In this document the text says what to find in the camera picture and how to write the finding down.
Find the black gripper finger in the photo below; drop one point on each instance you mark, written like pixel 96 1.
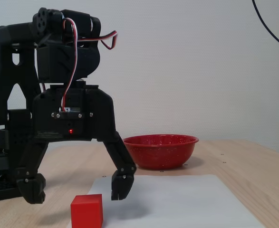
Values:
pixel 32 187

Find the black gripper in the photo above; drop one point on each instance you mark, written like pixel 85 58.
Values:
pixel 99 123

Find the red cube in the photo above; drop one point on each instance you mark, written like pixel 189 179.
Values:
pixel 87 211

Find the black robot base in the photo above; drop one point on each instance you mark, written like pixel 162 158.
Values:
pixel 1 190

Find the red speckled bowl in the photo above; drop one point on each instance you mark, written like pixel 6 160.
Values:
pixel 163 152

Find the white paper sheet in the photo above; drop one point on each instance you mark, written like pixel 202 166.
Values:
pixel 177 204

